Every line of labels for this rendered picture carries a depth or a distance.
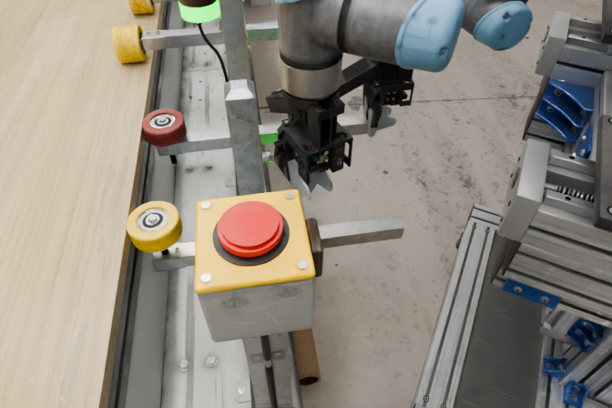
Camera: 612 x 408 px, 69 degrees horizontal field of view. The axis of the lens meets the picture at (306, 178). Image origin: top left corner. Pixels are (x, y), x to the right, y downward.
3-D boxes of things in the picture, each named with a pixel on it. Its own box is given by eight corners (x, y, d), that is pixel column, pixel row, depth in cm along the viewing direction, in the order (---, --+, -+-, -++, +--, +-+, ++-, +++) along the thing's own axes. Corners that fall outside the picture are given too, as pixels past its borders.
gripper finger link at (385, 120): (395, 142, 96) (401, 107, 90) (368, 146, 96) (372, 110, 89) (391, 133, 99) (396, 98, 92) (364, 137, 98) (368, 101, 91)
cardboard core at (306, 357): (305, 286, 155) (321, 373, 134) (305, 298, 161) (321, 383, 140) (282, 290, 154) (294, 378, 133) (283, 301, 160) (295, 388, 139)
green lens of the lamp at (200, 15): (219, 4, 72) (218, -10, 70) (220, 21, 67) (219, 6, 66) (181, 6, 71) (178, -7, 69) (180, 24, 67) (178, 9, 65)
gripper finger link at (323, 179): (321, 214, 68) (321, 170, 62) (301, 189, 72) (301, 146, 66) (338, 207, 70) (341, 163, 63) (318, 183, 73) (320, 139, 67)
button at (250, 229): (280, 211, 30) (279, 195, 29) (287, 261, 27) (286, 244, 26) (219, 219, 30) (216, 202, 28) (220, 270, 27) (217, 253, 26)
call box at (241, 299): (300, 252, 36) (298, 186, 31) (314, 334, 31) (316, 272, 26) (212, 264, 35) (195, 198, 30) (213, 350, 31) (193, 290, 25)
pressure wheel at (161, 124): (193, 147, 98) (183, 104, 90) (193, 173, 92) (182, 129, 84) (156, 151, 97) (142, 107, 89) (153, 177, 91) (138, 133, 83)
